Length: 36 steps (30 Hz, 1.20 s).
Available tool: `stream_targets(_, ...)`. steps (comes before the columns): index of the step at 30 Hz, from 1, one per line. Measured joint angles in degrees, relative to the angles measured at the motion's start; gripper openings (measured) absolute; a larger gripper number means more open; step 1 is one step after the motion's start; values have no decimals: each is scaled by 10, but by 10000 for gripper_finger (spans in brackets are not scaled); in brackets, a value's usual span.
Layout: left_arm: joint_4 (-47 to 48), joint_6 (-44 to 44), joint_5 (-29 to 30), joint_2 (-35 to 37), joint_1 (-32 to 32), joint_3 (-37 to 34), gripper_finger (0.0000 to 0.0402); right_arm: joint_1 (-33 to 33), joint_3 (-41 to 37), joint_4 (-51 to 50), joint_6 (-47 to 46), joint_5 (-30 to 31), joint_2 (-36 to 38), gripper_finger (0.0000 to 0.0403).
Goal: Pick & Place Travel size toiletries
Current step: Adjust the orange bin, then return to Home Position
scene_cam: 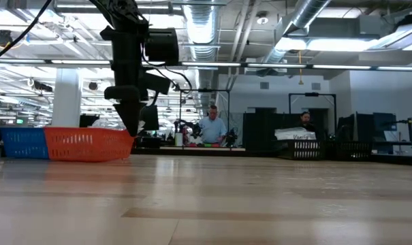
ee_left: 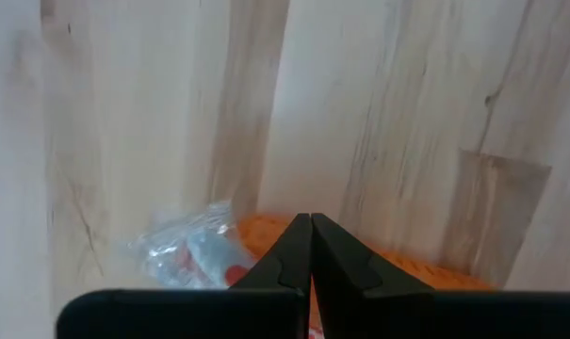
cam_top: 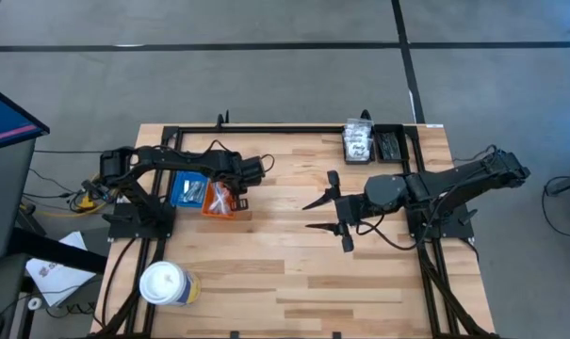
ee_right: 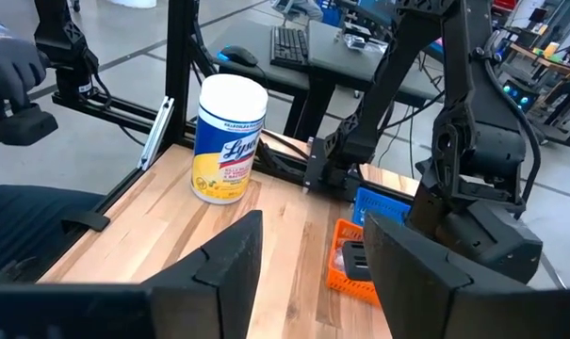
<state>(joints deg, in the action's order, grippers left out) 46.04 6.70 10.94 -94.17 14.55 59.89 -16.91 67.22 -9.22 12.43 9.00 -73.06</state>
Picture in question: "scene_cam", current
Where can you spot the black plastic basket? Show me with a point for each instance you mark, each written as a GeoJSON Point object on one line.
{"type": "Point", "coordinates": [304, 149]}
{"type": "Point", "coordinates": [355, 149]}

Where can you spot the black station frame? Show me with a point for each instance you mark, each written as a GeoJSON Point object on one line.
{"type": "Point", "coordinates": [205, 90]}
{"type": "Point", "coordinates": [313, 94]}

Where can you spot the bright ceiling light panel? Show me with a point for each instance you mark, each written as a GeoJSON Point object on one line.
{"type": "Point", "coordinates": [342, 45]}

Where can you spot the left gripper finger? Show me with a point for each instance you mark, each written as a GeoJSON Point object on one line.
{"type": "Point", "coordinates": [129, 117]}

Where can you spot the slim silver ventilation duct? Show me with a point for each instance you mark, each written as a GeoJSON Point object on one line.
{"type": "Point", "coordinates": [301, 20]}

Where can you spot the black computer monitor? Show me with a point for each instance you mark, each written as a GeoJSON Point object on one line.
{"type": "Point", "coordinates": [89, 120]}
{"type": "Point", "coordinates": [151, 117]}

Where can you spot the blue plastic basket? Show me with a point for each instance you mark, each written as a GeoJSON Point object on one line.
{"type": "Point", "coordinates": [23, 143]}

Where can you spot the orange plastic basket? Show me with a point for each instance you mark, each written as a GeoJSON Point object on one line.
{"type": "Point", "coordinates": [86, 144]}

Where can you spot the white cotton pads bag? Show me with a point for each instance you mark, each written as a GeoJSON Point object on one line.
{"type": "Point", "coordinates": [294, 133]}

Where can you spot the white pillar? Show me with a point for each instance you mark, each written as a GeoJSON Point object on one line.
{"type": "Point", "coordinates": [66, 98]}

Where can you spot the white bottle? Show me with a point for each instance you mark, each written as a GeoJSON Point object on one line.
{"type": "Point", "coordinates": [179, 139]}

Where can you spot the background black robot arm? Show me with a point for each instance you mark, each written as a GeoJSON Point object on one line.
{"type": "Point", "coordinates": [410, 131]}
{"type": "Point", "coordinates": [231, 136]}
{"type": "Point", "coordinates": [187, 126]}

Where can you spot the black partition screen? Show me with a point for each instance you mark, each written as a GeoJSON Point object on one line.
{"type": "Point", "coordinates": [362, 127]}
{"type": "Point", "coordinates": [263, 129]}

